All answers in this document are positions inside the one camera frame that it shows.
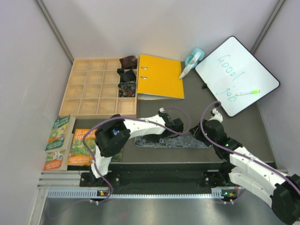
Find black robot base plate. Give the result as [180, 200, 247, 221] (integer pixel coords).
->
[80, 162, 235, 188]

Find grey blue patterned tie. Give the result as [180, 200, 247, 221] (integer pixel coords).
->
[135, 136, 209, 149]

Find aluminium frame rail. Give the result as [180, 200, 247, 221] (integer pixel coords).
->
[35, 169, 294, 200]

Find dark red rolled tie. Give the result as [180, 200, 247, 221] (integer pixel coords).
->
[119, 55, 138, 69]

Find green whiteboard marker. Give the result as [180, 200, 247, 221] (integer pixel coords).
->
[236, 90, 260, 96]

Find wooden compartment tray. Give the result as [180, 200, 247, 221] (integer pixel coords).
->
[59, 58, 137, 119]

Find dark blue striped rolled tie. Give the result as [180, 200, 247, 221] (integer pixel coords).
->
[117, 68, 136, 83]

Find green children's book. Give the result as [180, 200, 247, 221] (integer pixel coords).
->
[45, 115, 76, 152]

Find teal white cat-ear headphones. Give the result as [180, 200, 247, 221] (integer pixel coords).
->
[179, 48, 204, 79]

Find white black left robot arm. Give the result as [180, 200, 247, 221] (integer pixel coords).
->
[90, 112, 184, 186]

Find yellow ring binder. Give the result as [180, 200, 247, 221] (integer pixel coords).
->
[137, 54, 184, 100]

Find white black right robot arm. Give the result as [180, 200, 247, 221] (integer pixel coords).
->
[190, 113, 300, 225]

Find blue Animal Farm book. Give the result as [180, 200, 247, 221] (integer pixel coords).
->
[111, 149, 123, 163]

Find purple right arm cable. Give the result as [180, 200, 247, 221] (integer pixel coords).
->
[202, 101, 300, 204]

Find floral rolled tie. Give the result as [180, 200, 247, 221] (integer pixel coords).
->
[118, 81, 136, 98]

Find white whiteboard black frame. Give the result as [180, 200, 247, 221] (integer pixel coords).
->
[195, 36, 280, 117]

